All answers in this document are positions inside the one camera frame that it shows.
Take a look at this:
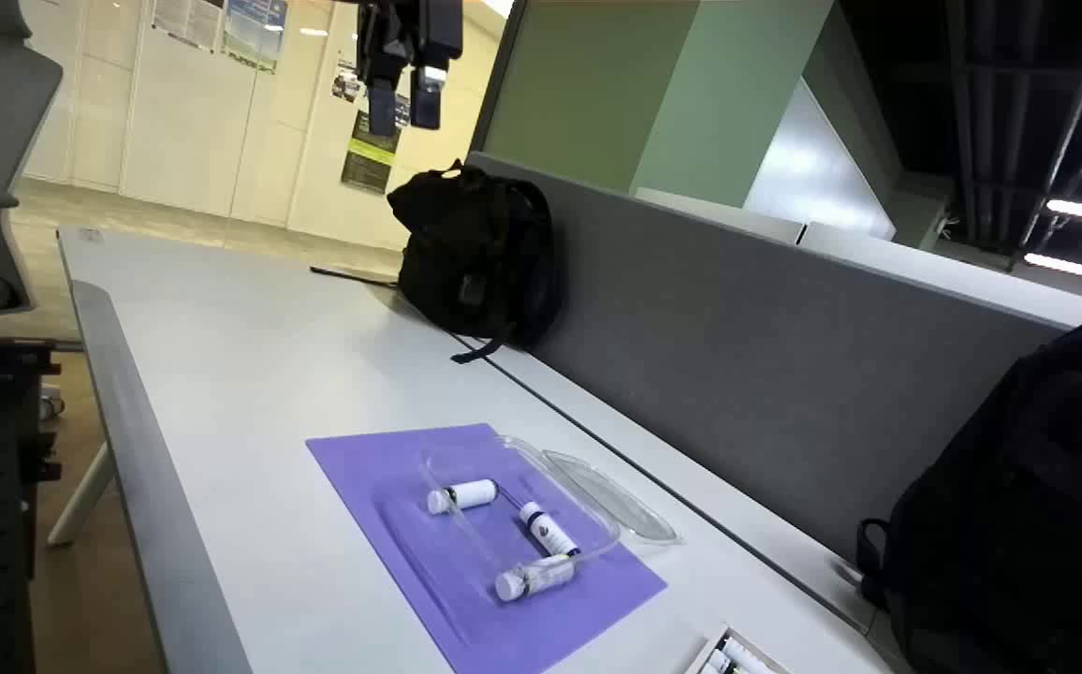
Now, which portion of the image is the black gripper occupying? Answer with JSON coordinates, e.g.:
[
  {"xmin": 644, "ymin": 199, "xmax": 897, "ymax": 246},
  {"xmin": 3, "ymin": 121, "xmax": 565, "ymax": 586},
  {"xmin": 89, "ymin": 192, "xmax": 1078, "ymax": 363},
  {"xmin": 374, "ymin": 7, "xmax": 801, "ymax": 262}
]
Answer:
[{"xmin": 353, "ymin": 0, "xmax": 469, "ymax": 141}]

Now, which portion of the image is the small white-capped bottle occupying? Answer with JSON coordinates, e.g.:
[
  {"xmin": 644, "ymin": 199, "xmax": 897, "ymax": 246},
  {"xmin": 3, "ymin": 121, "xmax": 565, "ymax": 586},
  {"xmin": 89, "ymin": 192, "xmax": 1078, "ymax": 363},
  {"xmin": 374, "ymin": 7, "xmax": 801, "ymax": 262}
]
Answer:
[
  {"xmin": 513, "ymin": 499, "xmax": 583, "ymax": 563},
  {"xmin": 422, "ymin": 475, "xmax": 501, "ymax": 515}
]

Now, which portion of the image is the white-capped bottle yellow label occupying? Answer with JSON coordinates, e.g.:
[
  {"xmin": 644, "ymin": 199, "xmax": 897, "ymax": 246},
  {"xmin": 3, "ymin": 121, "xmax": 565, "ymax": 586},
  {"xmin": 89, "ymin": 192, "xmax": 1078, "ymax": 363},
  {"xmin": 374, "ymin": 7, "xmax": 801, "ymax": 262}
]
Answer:
[{"xmin": 489, "ymin": 550, "xmax": 580, "ymax": 606}]

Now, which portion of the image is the purple mat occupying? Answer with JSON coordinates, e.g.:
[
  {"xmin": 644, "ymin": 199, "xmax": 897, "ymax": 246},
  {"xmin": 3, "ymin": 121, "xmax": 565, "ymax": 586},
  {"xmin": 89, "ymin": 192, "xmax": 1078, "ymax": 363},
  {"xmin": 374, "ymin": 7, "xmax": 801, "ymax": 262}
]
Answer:
[{"xmin": 305, "ymin": 420, "xmax": 669, "ymax": 674}]

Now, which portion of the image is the gray desk partition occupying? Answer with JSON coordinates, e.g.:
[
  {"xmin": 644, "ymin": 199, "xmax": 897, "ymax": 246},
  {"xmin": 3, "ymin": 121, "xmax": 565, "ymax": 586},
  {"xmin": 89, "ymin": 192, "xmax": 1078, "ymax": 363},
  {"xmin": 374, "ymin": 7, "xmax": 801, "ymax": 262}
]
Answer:
[{"xmin": 469, "ymin": 150, "xmax": 1082, "ymax": 593}]

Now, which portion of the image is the clear plastic lid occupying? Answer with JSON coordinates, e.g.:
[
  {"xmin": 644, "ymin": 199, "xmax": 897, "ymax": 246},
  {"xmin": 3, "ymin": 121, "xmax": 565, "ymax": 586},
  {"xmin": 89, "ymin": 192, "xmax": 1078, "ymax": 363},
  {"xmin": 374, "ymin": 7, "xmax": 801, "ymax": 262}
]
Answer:
[{"xmin": 537, "ymin": 445, "xmax": 680, "ymax": 543}]

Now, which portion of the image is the white table leg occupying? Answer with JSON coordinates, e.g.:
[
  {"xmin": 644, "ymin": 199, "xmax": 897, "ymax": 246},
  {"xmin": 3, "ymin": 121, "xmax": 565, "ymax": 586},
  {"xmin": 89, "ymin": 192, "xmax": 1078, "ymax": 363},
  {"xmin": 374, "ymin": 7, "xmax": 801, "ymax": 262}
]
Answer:
[{"xmin": 45, "ymin": 443, "xmax": 121, "ymax": 555}]

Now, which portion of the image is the white box with bottles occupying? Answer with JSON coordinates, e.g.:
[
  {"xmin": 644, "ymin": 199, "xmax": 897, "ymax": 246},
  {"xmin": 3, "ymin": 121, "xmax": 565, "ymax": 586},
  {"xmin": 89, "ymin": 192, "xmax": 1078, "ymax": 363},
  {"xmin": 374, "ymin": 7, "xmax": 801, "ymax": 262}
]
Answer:
[{"xmin": 680, "ymin": 626, "xmax": 799, "ymax": 674}]

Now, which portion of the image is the large black backpack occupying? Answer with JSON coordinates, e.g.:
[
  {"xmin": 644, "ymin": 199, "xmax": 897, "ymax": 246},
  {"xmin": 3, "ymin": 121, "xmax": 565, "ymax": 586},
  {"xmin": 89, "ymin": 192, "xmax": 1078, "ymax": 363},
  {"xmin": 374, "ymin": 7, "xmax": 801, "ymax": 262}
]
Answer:
[{"xmin": 852, "ymin": 298, "xmax": 1082, "ymax": 674}]

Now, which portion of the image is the small wall picture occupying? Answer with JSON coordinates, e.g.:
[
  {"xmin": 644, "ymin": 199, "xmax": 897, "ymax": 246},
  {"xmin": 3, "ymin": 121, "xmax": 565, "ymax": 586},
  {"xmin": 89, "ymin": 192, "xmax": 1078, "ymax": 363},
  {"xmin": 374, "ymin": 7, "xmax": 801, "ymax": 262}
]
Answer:
[{"xmin": 328, "ymin": 62, "xmax": 368, "ymax": 106}]

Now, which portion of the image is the green black wall poster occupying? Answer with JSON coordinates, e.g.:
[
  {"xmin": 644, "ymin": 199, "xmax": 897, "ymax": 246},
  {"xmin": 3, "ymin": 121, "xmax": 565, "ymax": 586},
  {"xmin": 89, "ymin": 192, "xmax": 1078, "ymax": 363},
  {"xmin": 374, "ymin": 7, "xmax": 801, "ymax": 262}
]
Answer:
[{"xmin": 340, "ymin": 115, "xmax": 401, "ymax": 199}]

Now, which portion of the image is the blue wall poster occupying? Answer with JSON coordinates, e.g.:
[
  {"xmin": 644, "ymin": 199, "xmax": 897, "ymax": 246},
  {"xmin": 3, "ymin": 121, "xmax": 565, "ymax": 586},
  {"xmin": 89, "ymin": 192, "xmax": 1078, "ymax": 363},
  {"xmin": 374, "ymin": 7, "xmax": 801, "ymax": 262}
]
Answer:
[{"xmin": 216, "ymin": 0, "xmax": 293, "ymax": 75}]

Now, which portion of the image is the white wall poster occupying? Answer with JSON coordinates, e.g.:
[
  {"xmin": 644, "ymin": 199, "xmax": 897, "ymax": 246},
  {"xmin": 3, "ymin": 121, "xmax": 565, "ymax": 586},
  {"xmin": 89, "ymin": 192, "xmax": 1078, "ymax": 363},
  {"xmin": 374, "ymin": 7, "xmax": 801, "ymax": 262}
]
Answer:
[{"xmin": 151, "ymin": 0, "xmax": 227, "ymax": 52}]

